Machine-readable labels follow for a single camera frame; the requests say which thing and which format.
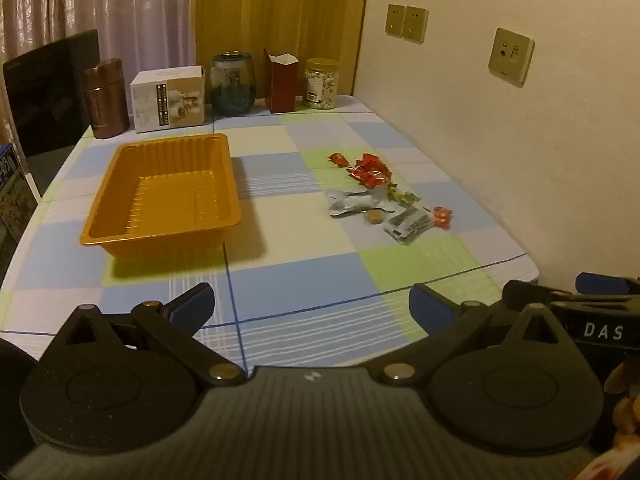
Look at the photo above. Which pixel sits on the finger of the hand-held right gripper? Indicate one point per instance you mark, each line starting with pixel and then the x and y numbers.
pixel 530 292
pixel 605 282

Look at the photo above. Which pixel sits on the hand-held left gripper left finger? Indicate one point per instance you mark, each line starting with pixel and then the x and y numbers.
pixel 192 306

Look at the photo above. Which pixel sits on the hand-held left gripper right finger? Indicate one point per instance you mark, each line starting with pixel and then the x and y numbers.
pixel 430 307

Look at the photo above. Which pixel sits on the striped white snack packet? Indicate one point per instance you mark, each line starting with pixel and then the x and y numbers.
pixel 407 224

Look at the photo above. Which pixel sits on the red and orange candy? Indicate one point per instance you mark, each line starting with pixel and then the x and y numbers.
pixel 442 217

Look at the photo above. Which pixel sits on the round brown snack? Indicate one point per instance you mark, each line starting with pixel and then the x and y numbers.
pixel 374 217

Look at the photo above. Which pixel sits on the brown candy with green wrapper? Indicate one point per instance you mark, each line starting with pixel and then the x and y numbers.
pixel 409 200

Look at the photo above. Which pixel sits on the orange plastic tray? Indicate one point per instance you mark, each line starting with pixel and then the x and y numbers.
pixel 165 195

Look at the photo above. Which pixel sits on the yellow-green candy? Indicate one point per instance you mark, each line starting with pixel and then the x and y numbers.
pixel 392 191

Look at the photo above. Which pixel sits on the silver snack packet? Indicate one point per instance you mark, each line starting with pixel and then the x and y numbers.
pixel 350 202

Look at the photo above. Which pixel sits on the red snack wrapper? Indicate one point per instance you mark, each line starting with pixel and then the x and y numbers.
pixel 370 171

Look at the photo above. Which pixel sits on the small red candy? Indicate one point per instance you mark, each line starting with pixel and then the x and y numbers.
pixel 338 159

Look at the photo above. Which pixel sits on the person's right hand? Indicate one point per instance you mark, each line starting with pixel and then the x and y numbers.
pixel 625 400

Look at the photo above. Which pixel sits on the checkered tablecloth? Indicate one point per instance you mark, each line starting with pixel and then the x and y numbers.
pixel 300 280

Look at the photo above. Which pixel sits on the white printed cardboard box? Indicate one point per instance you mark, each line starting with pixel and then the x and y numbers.
pixel 167 100

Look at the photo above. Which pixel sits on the blue printed box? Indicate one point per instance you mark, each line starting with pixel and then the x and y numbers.
pixel 12 195

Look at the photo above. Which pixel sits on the brown metal thermos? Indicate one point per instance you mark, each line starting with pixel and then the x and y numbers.
pixel 107 100

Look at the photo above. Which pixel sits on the dark glass jar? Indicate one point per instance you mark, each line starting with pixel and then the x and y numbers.
pixel 232 85

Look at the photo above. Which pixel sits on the open red carton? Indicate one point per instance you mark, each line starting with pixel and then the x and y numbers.
pixel 282 87

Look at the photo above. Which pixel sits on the clear plastic nut jar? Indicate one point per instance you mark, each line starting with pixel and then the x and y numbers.
pixel 321 87

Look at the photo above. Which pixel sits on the black glossy appliance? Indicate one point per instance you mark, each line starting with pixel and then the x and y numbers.
pixel 50 95

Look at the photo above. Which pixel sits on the pink sheer curtain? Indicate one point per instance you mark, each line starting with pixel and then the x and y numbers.
pixel 125 10

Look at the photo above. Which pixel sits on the yellow curtain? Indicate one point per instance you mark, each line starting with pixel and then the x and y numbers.
pixel 280 5

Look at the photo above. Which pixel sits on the beige wall socket plate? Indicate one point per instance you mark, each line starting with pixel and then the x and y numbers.
pixel 511 56

